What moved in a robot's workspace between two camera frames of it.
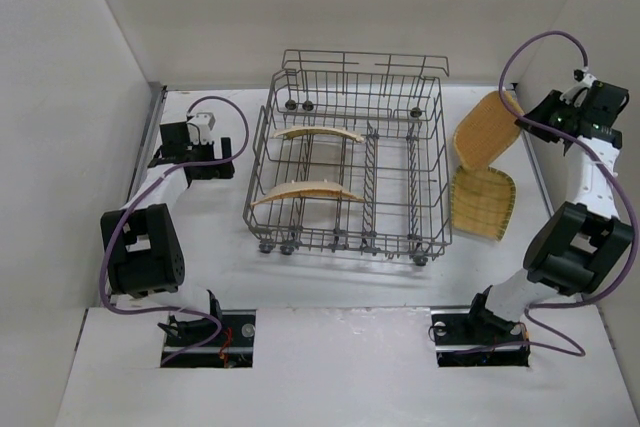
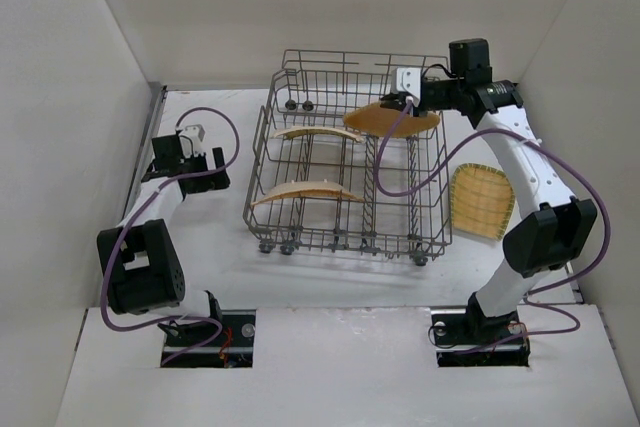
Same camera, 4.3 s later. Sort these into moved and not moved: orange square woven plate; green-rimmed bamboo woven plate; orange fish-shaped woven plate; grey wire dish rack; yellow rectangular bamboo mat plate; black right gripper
Moved: orange square woven plate; black right gripper
Not moved: green-rimmed bamboo woven plate; grey wire dish rack; orange fish-shaped woven plate; yellow rectangular bamboo mat plate
